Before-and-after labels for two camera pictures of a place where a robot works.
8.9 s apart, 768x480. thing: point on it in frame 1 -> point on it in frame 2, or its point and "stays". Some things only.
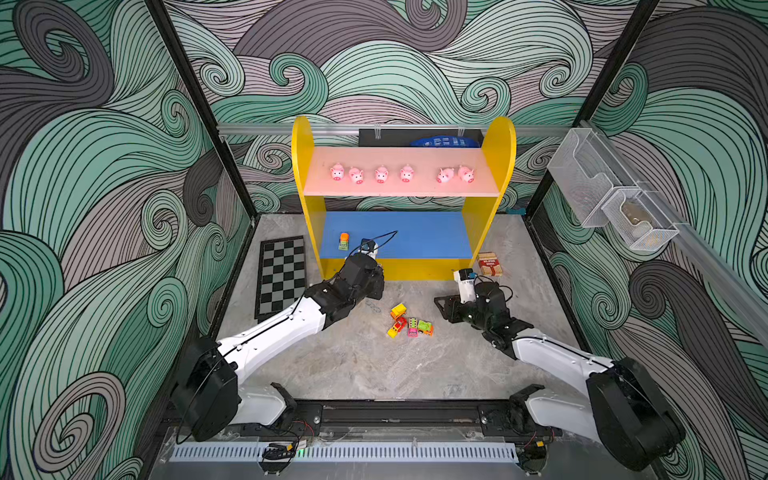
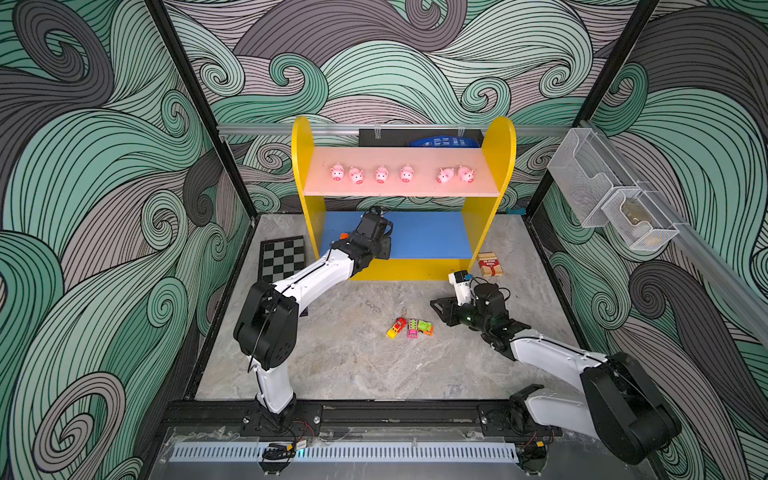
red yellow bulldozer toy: [397, 327] stays
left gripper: [375, 280] -> [384, 253]
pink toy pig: [465, 174] stays
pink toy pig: [356, 175] stays
